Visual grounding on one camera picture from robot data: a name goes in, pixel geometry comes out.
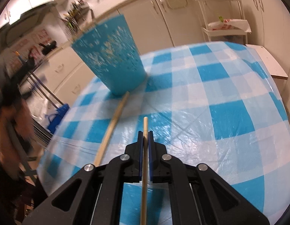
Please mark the light wooden chopstick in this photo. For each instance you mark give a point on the light wooden chopstick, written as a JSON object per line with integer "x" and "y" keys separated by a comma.
{"x": 110, "y": 129}

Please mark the person's left hand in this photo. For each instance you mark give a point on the person's left hand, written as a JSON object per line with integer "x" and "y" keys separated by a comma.
{"x": 14, "y": 121}

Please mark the black frying pan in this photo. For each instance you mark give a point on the black frying pan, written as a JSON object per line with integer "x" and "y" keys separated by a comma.
{"x": 47, "y": 48}

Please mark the broom handles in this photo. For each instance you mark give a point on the broom handles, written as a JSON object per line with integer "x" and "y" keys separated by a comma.
{"x": 38, "y": 83}

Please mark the turquoise perforated plastic basket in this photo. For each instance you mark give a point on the turquoise perforated plastic basket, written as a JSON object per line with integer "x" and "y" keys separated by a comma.
{"x": 109, "y": 50}

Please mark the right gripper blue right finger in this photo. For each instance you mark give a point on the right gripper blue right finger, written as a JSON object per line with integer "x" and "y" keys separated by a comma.
{"x": 151, "y": 145}

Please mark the white metal shelf trolley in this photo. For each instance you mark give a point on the white metal shelf trolley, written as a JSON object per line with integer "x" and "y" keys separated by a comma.
{"x": 218, "y": 10}

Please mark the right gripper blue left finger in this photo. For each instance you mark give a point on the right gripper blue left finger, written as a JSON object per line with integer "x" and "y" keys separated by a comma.
{"x": 140, "y": 141}

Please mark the white red plastic bag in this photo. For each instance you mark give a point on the white red plastic bag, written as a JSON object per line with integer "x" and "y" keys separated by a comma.
{"x": 231, "y": 24}

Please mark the cream kitchen cabinet run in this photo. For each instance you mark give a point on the cream kitchen cabinet run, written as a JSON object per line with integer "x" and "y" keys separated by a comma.
{"x": 154, "y": 25}

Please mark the blue shopping bag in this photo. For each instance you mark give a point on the blue shopping bag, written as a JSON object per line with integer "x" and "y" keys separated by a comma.
{"x": 53, "y": 119}

